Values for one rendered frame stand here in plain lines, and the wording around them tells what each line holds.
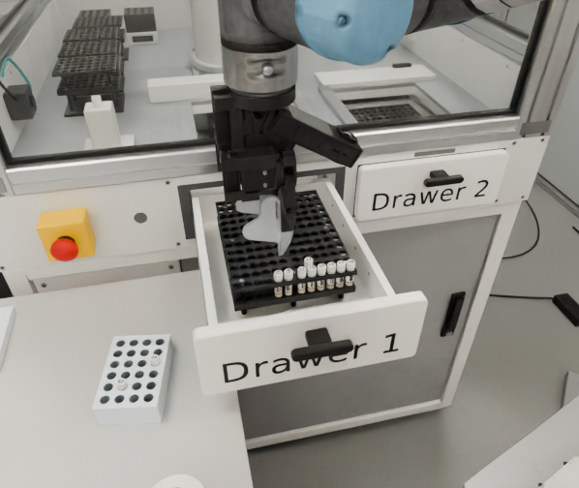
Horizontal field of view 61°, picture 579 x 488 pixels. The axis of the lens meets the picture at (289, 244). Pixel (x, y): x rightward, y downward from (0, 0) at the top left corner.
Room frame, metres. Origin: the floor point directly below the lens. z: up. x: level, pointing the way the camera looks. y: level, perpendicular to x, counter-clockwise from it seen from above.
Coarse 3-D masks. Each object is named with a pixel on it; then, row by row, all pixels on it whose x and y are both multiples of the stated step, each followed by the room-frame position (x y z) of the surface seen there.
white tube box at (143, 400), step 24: (120, 336) 0.49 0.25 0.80; (144, 336) 0.49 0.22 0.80; (168, 336) 0.49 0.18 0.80; (120, 360) 0.44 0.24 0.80; (144, 360) 0.45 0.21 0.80; (168, 360) 0.46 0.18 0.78; (144, 384) 0.40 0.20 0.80; (96, 408) 0.37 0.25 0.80; (120, 408) 0.37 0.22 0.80; (144, 408) 0.37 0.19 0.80
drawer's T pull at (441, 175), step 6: (432, 174) 0.77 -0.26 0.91; (438, 174) 0.77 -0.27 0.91; (444, 174) 0.77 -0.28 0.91; (426, 180) 0.75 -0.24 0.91; (432, 180) 0.75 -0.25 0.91; (438, 180) 0.75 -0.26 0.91; (444, 180) 0.75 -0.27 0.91; (450, 180) 0.75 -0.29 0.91; (456, 180) 0.76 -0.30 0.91; (462, 180) 0.76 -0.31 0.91; (426, 186) 0.74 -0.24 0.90; (432, 186) 0.75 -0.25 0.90
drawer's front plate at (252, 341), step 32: (256, 320) 0.40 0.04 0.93; (288, 320) 0.40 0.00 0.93; (320, 320) 0.40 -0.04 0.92; (352, 320) 0.41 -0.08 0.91; (384, 320) 0.42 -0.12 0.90; (416, 320) 0.43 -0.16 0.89; (224, 352) 0.38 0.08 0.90; (256, 352) 0.39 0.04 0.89; (288, 352) 0.40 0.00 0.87; (352, 352) 0.41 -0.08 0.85; (224, 384) 0.38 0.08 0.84; (256, 384) 0.39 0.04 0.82
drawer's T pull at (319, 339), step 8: (320, 328) 0.40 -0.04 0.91; (312, 336) 0.39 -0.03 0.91; (320, 336) 0.39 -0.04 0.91; (328, 336) 0.39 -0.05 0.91; (312, 344) 0.38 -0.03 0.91; (320, 344) 0.38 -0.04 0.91; (328, 344) 0.38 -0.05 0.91; (336, 344) 0.38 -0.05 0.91; (344, 344) 0.38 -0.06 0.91; (352, 344) 0.38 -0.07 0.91; (296, 352) 0.36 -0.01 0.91; (304, 352) 0.37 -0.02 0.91; (312, 352) 0.37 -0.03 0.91; (320, 352) 0.37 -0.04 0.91; (328, 352) 0.37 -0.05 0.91; (336, 352) 0.37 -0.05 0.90; (344, 352) 0.37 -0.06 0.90; (296, 360) 0.36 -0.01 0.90; (304, 360) 0.36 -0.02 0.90
